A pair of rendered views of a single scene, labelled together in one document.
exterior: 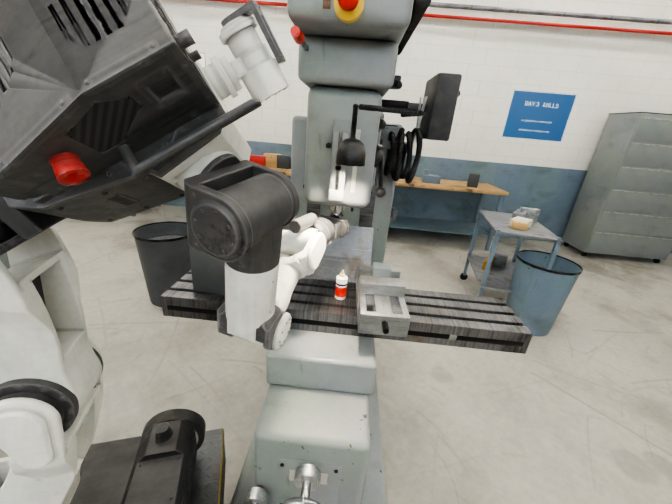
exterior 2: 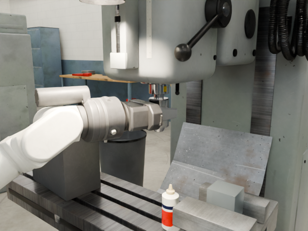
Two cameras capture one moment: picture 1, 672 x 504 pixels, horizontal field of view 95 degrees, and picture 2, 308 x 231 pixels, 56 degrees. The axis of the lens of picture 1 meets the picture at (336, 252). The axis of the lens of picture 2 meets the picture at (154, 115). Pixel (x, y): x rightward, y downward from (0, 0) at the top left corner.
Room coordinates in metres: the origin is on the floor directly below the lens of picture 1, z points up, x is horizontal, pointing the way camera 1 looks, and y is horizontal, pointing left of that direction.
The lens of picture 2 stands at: (0.45, -0.36, 1.37)
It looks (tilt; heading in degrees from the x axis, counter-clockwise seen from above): 12 degrees down; 36
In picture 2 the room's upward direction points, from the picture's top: straight up
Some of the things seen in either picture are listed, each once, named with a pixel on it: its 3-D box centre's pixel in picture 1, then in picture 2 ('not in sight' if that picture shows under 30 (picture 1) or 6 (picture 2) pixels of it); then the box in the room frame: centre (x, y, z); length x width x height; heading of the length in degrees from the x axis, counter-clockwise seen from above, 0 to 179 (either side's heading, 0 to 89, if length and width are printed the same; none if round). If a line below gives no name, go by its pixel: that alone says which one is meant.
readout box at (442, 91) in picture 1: (438, 109); not in sight; (1.27, -0.34, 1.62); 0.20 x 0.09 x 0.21; 178
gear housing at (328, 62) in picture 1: (348, 72); not in sight; (1.03, 0.01, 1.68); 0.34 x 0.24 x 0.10; 178
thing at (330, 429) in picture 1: (320, 401); not in sight; (0.96, 0.01, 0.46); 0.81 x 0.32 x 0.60; 178
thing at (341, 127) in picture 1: (339, 161); (123, 11); (0.87, 0.01, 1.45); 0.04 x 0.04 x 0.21; 88
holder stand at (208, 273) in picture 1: (229, 262); (63, 153); (0.98, 0.37, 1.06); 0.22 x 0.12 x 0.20; 82
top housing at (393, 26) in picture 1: (353, 14); not in sight; (1.00, 0.01, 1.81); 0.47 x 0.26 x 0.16; 178
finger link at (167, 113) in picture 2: not in sight; (166, 114); (0.97, -0.02, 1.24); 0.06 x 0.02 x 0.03; 159
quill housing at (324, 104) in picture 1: (341, 149); (160, 5); (0.99, 0.01, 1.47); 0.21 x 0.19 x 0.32; 88
